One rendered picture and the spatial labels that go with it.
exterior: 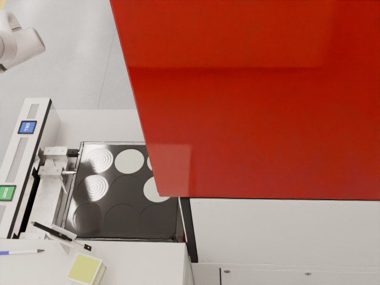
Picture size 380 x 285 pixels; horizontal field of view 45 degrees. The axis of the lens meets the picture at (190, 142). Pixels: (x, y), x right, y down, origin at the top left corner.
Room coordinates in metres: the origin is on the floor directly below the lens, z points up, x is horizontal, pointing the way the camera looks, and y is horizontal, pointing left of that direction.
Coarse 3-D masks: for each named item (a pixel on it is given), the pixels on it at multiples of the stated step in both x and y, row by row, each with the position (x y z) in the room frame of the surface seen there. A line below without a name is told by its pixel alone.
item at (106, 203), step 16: (96, 160) 0.90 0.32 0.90; (112, 160) 0.89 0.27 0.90; (144, 160) 0.88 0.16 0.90; (80, 176) 0.84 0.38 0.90; (96, 176) 0.84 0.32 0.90; (112, 176) 0.83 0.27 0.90; (128, 176) 0.82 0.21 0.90; (144, 176) 0.81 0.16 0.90; (80, 192) 0.78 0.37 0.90; (96, 192) 0.78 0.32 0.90; (112, 192) 0.77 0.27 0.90; (128, 192) 0.76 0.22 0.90; (80, 208) 0.72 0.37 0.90; (96, 208) 0.72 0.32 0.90; (112, 208) 0.71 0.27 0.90; (128, 208) 0.70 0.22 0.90; (144, 208) 0.70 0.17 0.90; (160, 208) 0.69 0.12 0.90; (176, 208) 0.68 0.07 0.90; (80, 224) 0.67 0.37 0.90; (96, 224) 0.66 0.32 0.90; (112, 224) 0.65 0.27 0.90; (128, 224) 0.65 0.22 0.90; (144, 224) 0.64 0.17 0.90; (160, 224) 0.63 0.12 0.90
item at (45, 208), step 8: (48, 160) 0.94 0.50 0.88; (56, 160) 0.94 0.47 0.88; (64, 160) 0.93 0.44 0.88; (64, 168) 0.90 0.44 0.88; (64, 176) 0.87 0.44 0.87; (40, 184) 0.84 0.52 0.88; (48, 184) 0.84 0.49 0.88; (56, 184) 0.84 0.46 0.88; (64, 184) 0.85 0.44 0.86; (40, 192) 0.81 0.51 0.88; (48, 192) 0.81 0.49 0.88; (56, 192) 0.80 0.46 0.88; (40, 200) 0.78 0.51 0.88; (48, 200) 0.78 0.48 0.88; (56, 200) 0.77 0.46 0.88; (32, 208) 0.76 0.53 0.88; (40, 208) 0.75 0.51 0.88; (48, 208) 0.75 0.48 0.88; (56, 208) 0.75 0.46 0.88; (32, 216) 0.73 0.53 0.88; (40, 216) 0.72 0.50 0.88; (48, 216) 0.72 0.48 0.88; (56, 216) 0.73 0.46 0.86; (32, 224) 0.70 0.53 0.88; (48, 224) 0.69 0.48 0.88; (40, 232) 0.66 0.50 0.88
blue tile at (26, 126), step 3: (24, 123) 1.05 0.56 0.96; (27, 123) 1.05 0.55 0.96; (30, 123) 1.04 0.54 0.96; (33, 123) 1.04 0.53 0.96; (21, 126) 1.04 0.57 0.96; (24, 126) 1.04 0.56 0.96; (27, 126) 1.03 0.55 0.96; (30, 126) 1.03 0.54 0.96; (33, 126) 1.03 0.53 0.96; (21, 129) 1.02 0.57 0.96; (24, 129) 1.02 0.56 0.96; (27, 129) 1.02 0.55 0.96; (30, 129) 1.02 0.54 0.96
